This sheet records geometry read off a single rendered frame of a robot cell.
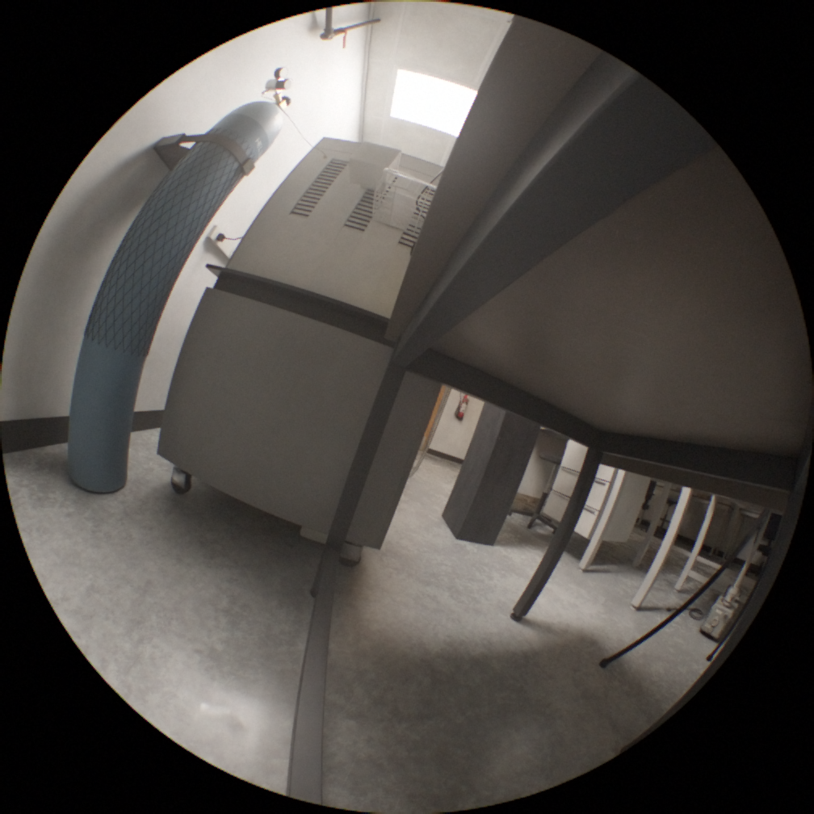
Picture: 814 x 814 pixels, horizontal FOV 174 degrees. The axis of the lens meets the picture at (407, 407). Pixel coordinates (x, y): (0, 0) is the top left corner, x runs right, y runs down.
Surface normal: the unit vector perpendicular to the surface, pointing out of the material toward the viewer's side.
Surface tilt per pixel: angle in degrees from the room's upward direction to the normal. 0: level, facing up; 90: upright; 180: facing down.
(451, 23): 180
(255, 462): 90
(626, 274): 180
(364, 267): 90
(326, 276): 90
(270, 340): 90
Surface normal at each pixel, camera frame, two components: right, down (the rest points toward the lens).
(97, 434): 0.83, 0.29
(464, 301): -0.34, 0.94
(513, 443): 0.12, 0.01
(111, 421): 0.92, 0.33
